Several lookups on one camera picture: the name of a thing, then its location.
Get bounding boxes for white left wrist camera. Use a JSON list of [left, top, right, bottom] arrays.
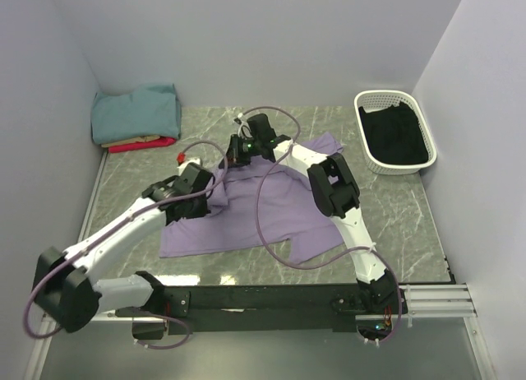
[[177, 152, 202, 169]]

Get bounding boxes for white plastic laundry basket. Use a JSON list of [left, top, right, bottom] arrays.
[[354, 90, 437, 175]]

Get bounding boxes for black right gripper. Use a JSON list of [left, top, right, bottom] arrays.
[[219, 135, 261, 170]]

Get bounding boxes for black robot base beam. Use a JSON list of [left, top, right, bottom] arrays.
[[114, 284, 408, 342]]

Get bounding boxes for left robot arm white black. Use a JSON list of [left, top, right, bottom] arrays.
[[31, 162, 215, 333]]

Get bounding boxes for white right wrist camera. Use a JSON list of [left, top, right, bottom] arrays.
[[233, 113, 252, 139]]

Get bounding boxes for black t shirt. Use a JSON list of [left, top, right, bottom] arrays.
[[358, 101, 429, 165]]

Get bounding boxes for aluminium frame rail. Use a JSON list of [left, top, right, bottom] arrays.
[[24, 153, 494, 380]]

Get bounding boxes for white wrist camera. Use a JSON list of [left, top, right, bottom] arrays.
[[233, 113, 252, 139], [177, 152, 202, 169]]

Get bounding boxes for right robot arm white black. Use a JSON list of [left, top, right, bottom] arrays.
[[221, 113, 403, 314]]

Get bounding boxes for purple t shirt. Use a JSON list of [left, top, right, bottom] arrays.
[[159, 156, 343, 264]]

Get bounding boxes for folded pink t shirt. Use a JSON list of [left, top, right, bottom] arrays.
[[108, 137, 177, 154]]

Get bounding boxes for folded tan t shirt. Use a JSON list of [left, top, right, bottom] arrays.
[[101, 135, 160, 148]]

